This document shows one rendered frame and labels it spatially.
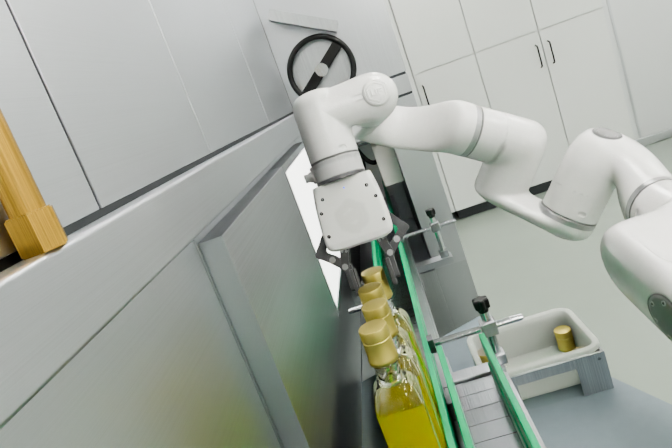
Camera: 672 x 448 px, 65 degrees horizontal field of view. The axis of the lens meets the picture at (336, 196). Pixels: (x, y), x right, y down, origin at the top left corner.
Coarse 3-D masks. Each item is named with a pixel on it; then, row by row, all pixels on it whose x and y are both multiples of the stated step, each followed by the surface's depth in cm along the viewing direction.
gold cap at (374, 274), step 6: (366, 270) 78; (372, 270) 77; (378, 270) 77; (366, 276) 76; (372, 276) 76; (378, 276) 76; (384, 276) 77; (366, 282) 77; (384, 282) 77; (384, 288) 76; (390, 294) 77
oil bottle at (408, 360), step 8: (400, 352) 66; (408, 352) 67; (400, 360) 65; (408, 360) 65; (416, 360) 67; (400, 368) 65; (408, 368) 65; (416, 368) 65; (376, 376) 66; (416, 376) 65; (424, 384) 66; (424, 392) 65; (432, 400) 70; (432, 408) 66; (432, 416) 66; (440, 424) 70; (440, 432) 67; (440, 440) 67
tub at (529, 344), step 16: (528, 320) 112; (544, 320) 111; (560, 320) 111; (576, 320) 105; (512, 336) 112; (528, 336) 112; (544, 336) 112; (576, 336) 106; (592, 336) 98; (512, 352) 113; (528, 352) 112; (544, 352) 111; (560, 352) 109; (576, 352) 96; (592, 352) 97; (512, 368) 98; (528, 368) 96
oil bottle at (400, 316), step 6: (396, 312) 78; (402, 312) 78; (396, 318) 77; (402, 318) 77; (408, 318) 79; (396, 324) 76; (402, 324) 76; (408, 324) 77; (408, 330) 76; (414, 336) 78; (414, 342) 77; (414, 348) 77; (420, 354) 78; (420, 360) 77; (426, 372) 78; (426, 378) 78; (432, 390) 79; (432, 396) 78; (438, 414) 79
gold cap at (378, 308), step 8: (368, 304) 66; (376, 304) 66; (384, 304) 65; (368, 312) 65; (376, 312) 64; (384, 312) 65; (368, 320) 65; (392, 320) 66; (392, 328) 65; (392, 336) 65
